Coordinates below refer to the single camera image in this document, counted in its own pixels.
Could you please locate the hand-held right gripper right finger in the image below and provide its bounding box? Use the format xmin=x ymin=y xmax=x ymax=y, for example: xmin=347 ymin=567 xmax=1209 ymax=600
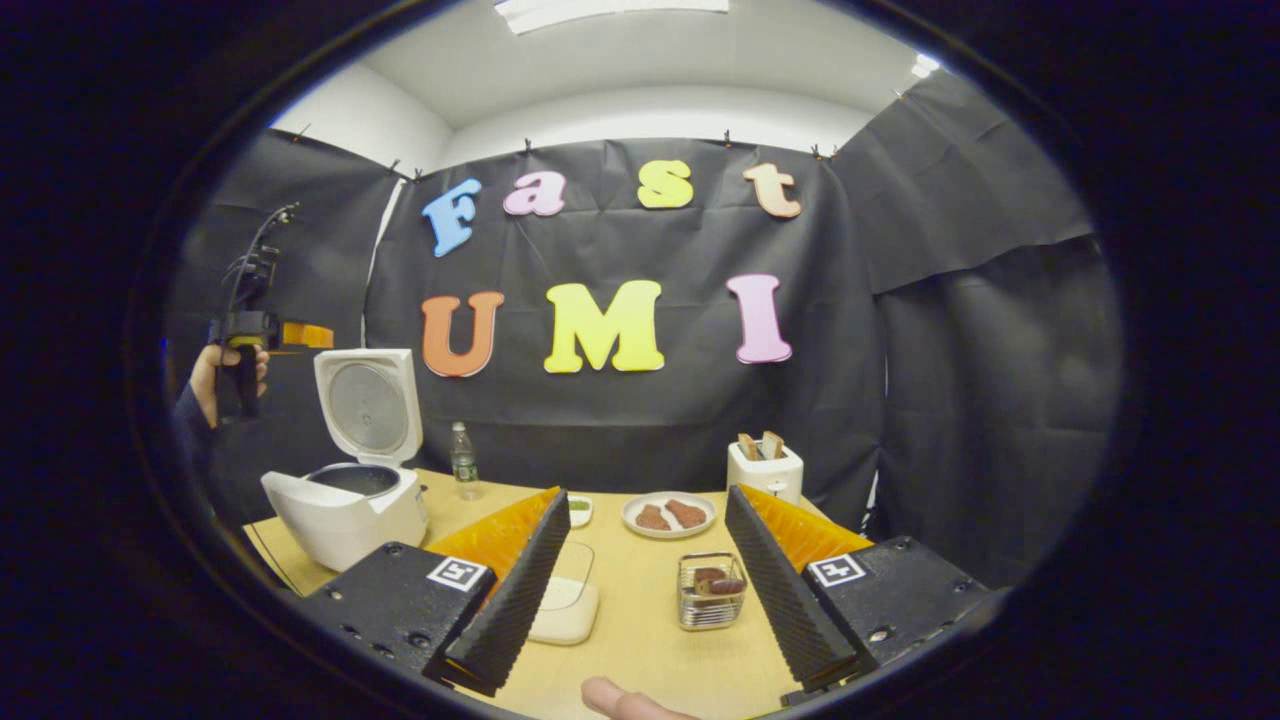
xmin=725 ymin=485 xmax=991 ymax=696

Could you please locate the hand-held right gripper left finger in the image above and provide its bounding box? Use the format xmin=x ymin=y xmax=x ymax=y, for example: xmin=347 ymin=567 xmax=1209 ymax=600
xmin=300 ymin=487 xmax=571 ymax=698

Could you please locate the metal wire chopstick holder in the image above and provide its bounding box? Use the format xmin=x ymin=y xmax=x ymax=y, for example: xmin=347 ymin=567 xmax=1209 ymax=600
xmin=677 ymin=552 xmax=749 ymax=632

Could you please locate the white rice cooker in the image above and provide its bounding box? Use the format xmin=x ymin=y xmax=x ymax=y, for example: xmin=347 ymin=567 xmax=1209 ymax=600
xmin=261 ymin=348 xmax=429 ymax=573

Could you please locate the clear glass dish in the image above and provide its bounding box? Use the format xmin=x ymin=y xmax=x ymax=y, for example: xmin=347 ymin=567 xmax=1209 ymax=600
xmin=525 ymin=540 xmax=601 ymax=646

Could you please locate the white toaster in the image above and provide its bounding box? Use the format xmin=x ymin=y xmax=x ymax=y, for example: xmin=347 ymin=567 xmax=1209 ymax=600
xmin=727 ymin=440 xmax=805 ymax=506

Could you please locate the clear plastic water bottle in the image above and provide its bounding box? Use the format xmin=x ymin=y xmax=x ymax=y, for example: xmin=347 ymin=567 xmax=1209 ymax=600
xmin=449 ymin=421 xmax=481 ymax=501

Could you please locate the white round plate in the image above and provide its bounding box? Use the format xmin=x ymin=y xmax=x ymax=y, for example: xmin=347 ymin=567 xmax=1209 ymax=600
xmin=621 ymin=491 xmax=718 ymax=540

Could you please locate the large ceiling light panel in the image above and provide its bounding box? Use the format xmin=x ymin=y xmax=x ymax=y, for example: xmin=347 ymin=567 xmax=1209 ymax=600
xmin=495 ymin=0 xmax=731 ymax=36

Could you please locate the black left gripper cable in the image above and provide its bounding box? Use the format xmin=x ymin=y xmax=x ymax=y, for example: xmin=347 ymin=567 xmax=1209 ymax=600
xmin=225 ymin=203 xmax=301 ymax=311

